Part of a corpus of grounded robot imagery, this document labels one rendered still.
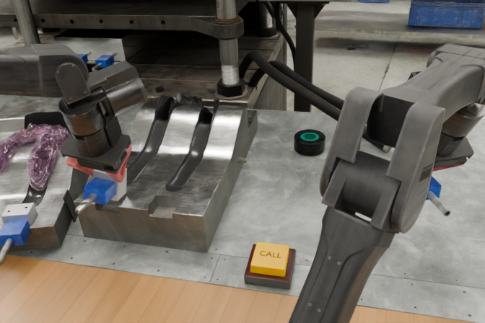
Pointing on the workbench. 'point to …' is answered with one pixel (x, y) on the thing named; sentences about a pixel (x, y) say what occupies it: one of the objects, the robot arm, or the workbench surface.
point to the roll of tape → (309, 142)
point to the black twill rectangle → (70, 205)
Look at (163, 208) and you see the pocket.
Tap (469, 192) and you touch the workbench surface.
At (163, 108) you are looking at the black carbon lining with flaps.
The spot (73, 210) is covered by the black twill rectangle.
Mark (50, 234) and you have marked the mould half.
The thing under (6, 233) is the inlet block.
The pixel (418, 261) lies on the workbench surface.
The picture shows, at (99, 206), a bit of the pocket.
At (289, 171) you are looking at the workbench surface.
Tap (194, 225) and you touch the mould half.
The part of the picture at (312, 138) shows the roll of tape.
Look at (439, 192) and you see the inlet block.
